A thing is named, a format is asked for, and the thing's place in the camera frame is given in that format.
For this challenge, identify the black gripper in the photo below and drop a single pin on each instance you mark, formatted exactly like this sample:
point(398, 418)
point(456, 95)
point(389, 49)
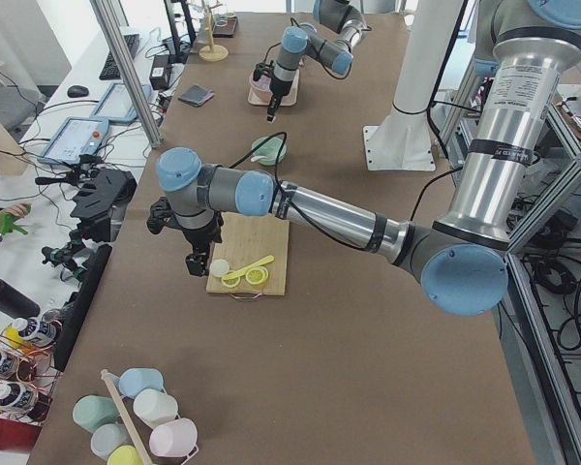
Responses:
point(197, 238)
point(275, 91)

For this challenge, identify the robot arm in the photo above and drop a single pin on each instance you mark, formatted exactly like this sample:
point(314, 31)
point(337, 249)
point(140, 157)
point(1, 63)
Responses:
point(458, 260)
point(303, 39)

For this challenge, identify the pile of clear ice cubes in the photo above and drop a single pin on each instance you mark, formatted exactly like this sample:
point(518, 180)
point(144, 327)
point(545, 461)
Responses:
point(262, 85)

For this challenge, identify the pink bowl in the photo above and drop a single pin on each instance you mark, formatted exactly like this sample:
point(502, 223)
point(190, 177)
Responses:
point(259, 93)

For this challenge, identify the mint green bowl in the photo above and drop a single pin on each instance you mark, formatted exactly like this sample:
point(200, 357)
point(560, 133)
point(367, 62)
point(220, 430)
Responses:
point(273, 148)

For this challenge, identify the person hand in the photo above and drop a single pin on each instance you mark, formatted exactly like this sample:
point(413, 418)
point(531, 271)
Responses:
point(18, 210)

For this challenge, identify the cream plastic tray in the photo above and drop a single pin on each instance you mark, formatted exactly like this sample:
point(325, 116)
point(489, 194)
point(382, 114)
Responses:
point(289, 100)

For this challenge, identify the white garlic bulb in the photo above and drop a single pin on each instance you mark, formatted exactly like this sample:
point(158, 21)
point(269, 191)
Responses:
point(219, 267)

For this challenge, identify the lemon slice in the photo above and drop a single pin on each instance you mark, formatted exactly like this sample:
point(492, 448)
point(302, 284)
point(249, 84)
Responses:
point(257, 275)
point(231, 280)

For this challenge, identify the bamboo cutting board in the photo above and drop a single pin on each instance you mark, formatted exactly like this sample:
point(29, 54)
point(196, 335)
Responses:
point(246, 240)

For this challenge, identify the wooden mug tree stand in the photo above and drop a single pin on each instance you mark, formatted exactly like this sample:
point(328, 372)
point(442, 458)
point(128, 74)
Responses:
point(211, 52)

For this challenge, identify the grey folded cloth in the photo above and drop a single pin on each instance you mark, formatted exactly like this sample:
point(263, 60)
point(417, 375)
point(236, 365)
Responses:
point(196, 96)

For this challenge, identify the dark wooden tray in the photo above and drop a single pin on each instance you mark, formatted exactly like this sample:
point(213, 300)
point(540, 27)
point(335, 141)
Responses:
point(225, 28)

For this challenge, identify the blue plastic cup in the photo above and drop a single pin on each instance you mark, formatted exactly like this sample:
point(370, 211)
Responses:
point(134, 380)

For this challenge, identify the white plastic cup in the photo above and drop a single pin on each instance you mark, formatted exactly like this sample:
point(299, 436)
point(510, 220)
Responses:
point(155, 407)

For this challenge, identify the blue teach pendant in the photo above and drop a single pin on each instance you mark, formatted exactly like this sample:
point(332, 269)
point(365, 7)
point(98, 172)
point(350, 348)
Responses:
point(76, 137)
point(115, 106)

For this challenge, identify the pink plastic cup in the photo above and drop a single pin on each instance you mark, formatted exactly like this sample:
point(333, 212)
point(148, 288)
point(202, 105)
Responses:
point(176, 438)

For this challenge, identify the green plastic cup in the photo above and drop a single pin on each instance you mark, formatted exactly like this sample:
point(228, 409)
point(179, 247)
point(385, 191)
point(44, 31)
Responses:
point(92, 411)

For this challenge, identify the grey plastic cup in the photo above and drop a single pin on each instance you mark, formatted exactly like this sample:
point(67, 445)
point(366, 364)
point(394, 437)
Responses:
point(107, 438)

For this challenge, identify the black computer mouse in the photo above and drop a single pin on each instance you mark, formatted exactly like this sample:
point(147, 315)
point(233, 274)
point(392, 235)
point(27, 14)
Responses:
point(77, 91)

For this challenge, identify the green spray trigger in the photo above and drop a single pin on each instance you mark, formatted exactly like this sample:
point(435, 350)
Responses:
point(8, 225)

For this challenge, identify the yellow plastic cup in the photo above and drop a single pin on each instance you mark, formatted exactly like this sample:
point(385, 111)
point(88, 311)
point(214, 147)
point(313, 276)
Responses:
point(124, 455)

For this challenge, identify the black thermos bottle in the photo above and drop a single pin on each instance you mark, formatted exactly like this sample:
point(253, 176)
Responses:
point(15, 304)

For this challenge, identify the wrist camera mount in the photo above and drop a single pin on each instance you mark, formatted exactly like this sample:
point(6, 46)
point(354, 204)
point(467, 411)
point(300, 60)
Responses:
point(161, 216)
point(263, 69)

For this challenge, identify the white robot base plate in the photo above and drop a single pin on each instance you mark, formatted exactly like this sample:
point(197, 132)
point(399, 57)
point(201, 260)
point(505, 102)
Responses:
point(389, 148)

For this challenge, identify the aluminium frame post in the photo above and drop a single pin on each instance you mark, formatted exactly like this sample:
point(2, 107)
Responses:
point(109, 24)

